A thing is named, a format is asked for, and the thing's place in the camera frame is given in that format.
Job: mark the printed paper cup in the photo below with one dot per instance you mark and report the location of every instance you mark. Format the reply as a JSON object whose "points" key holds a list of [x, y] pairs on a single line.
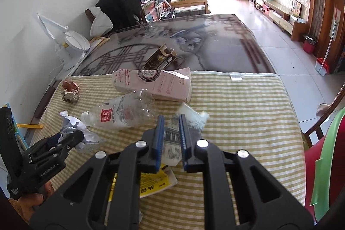
{"points": [[172, 146]]}

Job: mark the clear plastic bottle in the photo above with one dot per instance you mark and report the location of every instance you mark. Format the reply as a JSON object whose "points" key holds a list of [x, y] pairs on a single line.
{"points": [[121, 111]]}

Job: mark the wooden sofa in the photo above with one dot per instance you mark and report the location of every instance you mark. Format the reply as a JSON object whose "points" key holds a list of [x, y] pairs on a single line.
{"points": [[188, 7]]}

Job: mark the brown wooden chair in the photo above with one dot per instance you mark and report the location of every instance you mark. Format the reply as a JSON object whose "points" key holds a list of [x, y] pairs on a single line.
{"points": [[312, 133]]}

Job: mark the yellow striped mat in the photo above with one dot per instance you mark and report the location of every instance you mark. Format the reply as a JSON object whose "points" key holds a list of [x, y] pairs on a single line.
{"points": [[242, 116]]}

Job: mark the dark wooden chair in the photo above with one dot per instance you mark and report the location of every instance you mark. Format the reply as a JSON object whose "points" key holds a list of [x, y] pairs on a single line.
{"points": [[89, 14]]}

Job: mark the pink white carton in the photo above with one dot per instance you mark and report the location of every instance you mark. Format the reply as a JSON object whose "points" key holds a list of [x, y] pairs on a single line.
{"points": [[161, 84]]}

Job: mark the red white wrapper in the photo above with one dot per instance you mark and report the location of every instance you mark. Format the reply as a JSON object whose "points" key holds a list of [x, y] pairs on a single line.
{"points": [[70, 87]]}

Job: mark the flattened yellow carton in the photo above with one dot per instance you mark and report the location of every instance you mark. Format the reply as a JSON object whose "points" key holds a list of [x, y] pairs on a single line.
{"points": [[153, 181]]}

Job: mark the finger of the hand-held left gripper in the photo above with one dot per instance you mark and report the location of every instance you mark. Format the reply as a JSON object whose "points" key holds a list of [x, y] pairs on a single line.
{"points": [[50, 141], [72, 139]]}

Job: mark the blue white paper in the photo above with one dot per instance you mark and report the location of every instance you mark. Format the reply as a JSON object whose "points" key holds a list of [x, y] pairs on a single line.
{"points": [[71, 122]]}

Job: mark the red green chair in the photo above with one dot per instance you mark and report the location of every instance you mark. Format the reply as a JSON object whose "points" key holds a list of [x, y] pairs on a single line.
{"points": [[331, 160]]}

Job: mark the white flat board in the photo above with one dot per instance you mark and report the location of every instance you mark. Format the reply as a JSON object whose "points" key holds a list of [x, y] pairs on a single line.
{"points": [[98, 42]]}

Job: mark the framed geometric picture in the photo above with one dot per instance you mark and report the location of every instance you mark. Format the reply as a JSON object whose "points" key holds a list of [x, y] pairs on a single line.
{"points": [[296, 7]]}

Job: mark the red plastic container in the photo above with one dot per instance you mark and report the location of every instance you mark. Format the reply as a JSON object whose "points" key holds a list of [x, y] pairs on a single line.
{"points": [[315, 165]]}

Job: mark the television cabinet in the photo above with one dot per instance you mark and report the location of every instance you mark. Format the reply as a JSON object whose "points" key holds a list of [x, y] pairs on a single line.
{"points": [[285, 19]]}

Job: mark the red waste bin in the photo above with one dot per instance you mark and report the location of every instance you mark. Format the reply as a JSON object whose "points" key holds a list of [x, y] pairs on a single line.
{"points": [[310, 46]]}

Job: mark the book rack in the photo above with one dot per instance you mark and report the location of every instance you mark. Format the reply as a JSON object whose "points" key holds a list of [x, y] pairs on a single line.
{"points": [[156, 7]]}

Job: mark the dark cigarette box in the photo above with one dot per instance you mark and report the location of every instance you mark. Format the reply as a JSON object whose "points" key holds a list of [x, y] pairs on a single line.
{"points": [[157, 60]]}

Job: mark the white folding desk fan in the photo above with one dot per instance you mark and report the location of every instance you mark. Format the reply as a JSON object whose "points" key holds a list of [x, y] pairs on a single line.
{"points": [[76, 41]]}

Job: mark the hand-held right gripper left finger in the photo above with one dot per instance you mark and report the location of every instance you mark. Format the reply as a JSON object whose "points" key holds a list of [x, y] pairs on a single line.
{"points": [[160, 138]]}

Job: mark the red dustpan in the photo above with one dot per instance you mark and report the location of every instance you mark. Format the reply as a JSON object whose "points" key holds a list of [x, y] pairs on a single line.
{"points": [[322, 64]]}

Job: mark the black clothes pile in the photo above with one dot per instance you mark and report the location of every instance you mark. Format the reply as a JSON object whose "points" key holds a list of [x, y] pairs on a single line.
{"points": [[124, 9]]}

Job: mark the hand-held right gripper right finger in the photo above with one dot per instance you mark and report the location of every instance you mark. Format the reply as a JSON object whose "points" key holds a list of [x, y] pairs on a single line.
{"points": [[184, 141]]}

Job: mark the person's left hand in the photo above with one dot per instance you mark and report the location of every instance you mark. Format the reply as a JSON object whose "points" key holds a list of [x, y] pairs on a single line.
{"points": [[32, 201]]}

